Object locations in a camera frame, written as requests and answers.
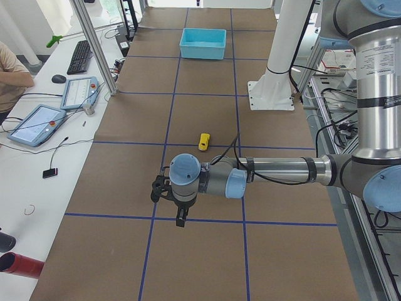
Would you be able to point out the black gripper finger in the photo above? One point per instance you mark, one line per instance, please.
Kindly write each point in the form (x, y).
(178, 222)
(183, 218)

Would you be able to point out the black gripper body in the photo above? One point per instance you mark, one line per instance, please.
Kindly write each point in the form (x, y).
(182, 205)

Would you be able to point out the yellow beetle toy car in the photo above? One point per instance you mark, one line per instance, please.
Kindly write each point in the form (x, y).
(204, 141)

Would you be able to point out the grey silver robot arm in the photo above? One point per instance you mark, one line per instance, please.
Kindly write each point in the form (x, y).
(372, 171)

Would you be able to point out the small black device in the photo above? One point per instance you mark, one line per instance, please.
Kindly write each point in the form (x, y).
(50, 173)

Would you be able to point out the far teach pendant tablet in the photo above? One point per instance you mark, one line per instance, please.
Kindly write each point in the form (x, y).
(79, 92)

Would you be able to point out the teach pendant tablet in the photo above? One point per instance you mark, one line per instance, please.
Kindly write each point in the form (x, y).
(79, 92)
(38, 126)

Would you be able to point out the light blue plastic bin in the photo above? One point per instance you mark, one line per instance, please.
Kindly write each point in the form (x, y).
(201, 43)

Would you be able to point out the near teach pendant tablet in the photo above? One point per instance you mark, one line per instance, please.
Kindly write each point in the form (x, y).
(38, 126)

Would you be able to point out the black tube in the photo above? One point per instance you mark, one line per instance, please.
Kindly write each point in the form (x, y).
(7, 242)

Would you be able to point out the red tube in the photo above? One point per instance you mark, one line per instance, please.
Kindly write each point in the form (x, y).
(16, 264)

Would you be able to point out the black keyboard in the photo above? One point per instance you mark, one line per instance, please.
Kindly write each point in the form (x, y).
(80, 58)

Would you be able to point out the black computer mouse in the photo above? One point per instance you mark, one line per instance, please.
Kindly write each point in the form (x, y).
(58, 79)

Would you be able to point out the person in beige shirt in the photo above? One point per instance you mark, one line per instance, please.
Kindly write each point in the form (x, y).
(15, 79)

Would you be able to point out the aluminium frame post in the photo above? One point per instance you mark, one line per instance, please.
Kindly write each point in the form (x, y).
(91, 37)

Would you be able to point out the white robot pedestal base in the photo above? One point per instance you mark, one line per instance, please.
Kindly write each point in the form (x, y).
(273, 90)

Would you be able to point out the green handled tool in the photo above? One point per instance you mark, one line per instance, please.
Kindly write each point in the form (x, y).
(55, 39)

